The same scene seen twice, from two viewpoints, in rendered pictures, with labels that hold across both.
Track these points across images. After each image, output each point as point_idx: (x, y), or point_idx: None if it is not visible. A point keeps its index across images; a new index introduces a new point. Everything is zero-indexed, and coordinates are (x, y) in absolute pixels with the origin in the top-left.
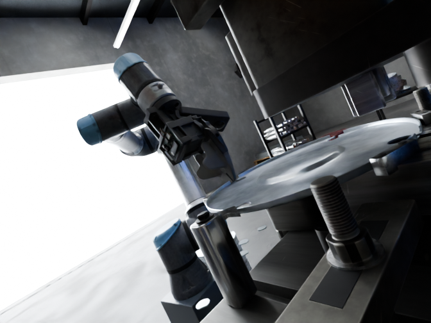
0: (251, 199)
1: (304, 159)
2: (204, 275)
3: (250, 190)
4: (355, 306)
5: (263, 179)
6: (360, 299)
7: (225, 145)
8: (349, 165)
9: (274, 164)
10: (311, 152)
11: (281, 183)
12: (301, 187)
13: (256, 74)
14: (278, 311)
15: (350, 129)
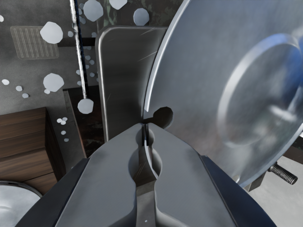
0: (237, 171)
1: (274, 99)
2: None
3: (225, 158)
4: (263, 175)
5: (240, 145)
6: (264, 173)
7: (220, 170)
8: (291, 122)
9: (217, 57)
10: (281, 72)
11: (254, 145)
12: (268, 152)
13: None
14: None
15: None
